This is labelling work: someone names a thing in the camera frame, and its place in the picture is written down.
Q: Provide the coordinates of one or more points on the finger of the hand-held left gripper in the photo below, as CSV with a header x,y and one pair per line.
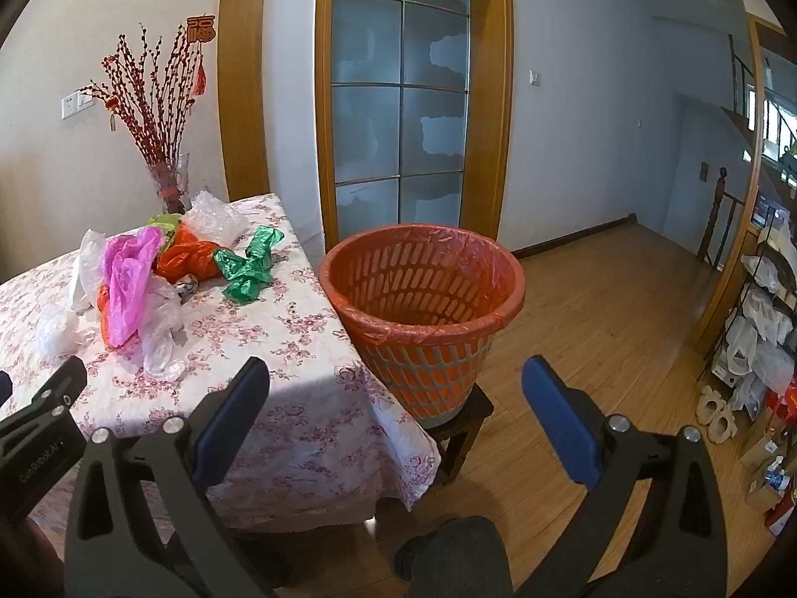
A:
x,y
4,389
53,395

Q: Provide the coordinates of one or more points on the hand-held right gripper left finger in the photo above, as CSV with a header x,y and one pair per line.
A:
x,y
230,423

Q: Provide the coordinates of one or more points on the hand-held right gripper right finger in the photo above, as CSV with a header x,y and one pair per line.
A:
x,y
560,423

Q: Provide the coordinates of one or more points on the pink plastic bag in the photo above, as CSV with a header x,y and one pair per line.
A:
x,y
127,280

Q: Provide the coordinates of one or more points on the orange plastic trash basket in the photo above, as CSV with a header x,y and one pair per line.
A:
x,y
423,336

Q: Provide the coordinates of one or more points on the large orange plastic bag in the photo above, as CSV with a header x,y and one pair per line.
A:
x,y
187,255

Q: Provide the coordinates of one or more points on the crumpled white plastic bag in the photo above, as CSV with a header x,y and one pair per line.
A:
x,y
56,330

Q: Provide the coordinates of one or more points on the floral tablecloth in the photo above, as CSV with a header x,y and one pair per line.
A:
x,y
280,355

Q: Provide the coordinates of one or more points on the dark wooden stool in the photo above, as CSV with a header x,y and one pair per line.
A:
x,y
461,436

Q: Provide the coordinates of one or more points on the white translucent plastic bag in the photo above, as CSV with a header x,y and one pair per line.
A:
x,y
159,324

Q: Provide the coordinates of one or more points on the small silver object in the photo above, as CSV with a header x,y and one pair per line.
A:
x,y
187,288

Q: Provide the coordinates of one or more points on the beige slippers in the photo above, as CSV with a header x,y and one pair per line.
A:
x,y
716,414

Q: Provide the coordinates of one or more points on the green plastic bag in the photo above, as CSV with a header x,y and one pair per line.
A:
x,y
246,268

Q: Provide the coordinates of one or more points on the person's dark trouser leg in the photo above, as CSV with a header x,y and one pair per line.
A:
x,y
454,560

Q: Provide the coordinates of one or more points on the cardboard boxes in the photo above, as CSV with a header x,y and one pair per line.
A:
x,y
763,448

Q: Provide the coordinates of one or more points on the yellow-green plastic bag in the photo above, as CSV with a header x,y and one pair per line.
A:
x,y
163,223

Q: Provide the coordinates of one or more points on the bubble wrap sheet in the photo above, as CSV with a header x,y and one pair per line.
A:
x,y
215,218

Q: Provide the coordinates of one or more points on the metal rack with bags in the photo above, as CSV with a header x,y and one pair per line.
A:
x,y
763,336

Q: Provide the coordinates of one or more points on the glass vase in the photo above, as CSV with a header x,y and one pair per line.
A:
x,y
174,187

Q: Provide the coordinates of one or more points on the grey door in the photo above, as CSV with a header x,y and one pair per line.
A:
x,y
691,187

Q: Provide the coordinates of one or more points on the wooden stair railing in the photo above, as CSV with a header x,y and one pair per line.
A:
x,y
721,199

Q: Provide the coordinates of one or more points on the red berry branches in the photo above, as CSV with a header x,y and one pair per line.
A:
x,y
155,112

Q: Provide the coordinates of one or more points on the frosted glass sliding door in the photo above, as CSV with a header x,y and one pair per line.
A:
x,y
398,106

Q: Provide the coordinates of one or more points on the wooden archway frame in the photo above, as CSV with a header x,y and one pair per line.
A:
x,y
741,230

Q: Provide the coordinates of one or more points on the white wall socket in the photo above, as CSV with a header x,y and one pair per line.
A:
x,y
76,105

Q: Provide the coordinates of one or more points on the wooden wall trim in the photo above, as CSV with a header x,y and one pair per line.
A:
x,y
243,75

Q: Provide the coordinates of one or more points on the wooden door frame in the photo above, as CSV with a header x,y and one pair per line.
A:
x,y
492,75

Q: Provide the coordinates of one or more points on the red tasselled wall ornament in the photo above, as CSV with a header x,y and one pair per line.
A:
x,y
200,30

